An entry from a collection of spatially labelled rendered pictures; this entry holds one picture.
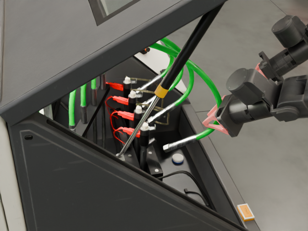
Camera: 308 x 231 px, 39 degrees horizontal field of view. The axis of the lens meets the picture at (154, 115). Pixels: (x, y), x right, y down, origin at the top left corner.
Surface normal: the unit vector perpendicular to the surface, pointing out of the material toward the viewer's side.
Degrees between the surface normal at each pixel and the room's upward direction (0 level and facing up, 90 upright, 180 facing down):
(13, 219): 90
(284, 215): 0
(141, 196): 90
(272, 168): 0
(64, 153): 90
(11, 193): 90
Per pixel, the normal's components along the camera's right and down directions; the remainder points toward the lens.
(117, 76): 0.25, 0.60
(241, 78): -0.72, -0.54
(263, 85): 0.55, -0.22
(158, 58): 0.06, -0.80
